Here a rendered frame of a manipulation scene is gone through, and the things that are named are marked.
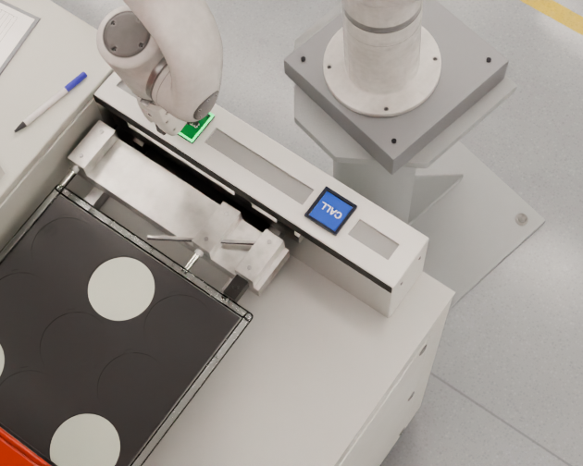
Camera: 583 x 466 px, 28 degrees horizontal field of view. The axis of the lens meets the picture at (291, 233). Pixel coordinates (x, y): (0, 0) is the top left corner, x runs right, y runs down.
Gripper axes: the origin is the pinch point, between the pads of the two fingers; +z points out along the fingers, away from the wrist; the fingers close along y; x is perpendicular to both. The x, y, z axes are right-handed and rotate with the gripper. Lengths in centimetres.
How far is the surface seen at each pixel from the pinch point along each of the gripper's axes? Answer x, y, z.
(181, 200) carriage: -4.1, -10.9, 8.2
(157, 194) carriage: -0.4, -12.3, 7.9
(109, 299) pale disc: -5.7, -29.4, 2.2
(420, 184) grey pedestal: -20, 25, 84
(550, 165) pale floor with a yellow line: -39, 50, 111
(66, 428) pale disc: -12.8, -47.6, -1.6
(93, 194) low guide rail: 9.0, -17.8, 9.8
